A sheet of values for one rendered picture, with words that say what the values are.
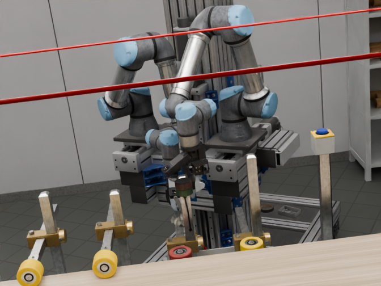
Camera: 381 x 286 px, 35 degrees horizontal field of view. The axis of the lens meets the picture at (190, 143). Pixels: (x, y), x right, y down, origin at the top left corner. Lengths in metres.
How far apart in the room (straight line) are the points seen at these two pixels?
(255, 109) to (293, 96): 2.30
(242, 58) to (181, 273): 0.92
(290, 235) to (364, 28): 1.61
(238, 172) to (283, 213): 1.22
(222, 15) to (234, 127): 0.55
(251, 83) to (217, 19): 0.32
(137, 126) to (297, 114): 2.24
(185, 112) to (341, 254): 0.72
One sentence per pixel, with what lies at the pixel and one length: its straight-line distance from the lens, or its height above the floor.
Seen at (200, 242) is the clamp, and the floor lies 0.86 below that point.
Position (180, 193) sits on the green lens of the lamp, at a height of 1.09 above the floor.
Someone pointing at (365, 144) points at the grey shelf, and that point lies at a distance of 4.64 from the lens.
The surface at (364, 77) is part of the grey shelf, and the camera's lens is 4.48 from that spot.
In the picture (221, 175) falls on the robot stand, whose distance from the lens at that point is 2.62.
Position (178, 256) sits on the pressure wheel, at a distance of 2.09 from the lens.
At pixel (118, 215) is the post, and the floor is 1.01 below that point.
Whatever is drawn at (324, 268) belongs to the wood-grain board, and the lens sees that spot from 1.98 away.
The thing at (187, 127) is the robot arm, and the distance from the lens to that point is 2.15.
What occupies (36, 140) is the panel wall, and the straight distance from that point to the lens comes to 4.96.
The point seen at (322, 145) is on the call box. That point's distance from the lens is 2.16.
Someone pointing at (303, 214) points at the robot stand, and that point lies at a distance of 3.81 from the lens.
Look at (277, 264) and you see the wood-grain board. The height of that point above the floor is 0.90.
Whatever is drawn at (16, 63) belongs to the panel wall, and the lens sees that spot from 4.83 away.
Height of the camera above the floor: 1.95
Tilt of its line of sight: 20 degrees down
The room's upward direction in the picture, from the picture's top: 7 degrees counter-clockwise
